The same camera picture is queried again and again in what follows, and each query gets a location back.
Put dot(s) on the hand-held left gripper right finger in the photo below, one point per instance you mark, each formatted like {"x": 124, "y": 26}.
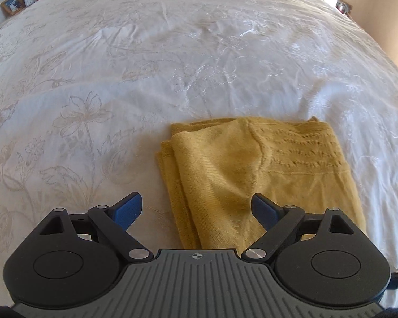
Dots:
{"x": 265, "y": 210}

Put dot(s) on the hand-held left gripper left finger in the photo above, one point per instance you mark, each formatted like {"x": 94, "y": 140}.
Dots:
{"x": 127, "y": 210}

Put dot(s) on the mustard yellow knit sweater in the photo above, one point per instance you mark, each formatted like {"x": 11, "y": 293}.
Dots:
{"x": 219, "y": 159}

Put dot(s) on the white embroidered floral bedspread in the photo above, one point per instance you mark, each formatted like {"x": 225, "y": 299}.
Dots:
{"x": 152, "y": 56}

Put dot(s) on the wooden picture frame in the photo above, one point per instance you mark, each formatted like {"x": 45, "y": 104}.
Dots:
{"x": 12, "y": 5}

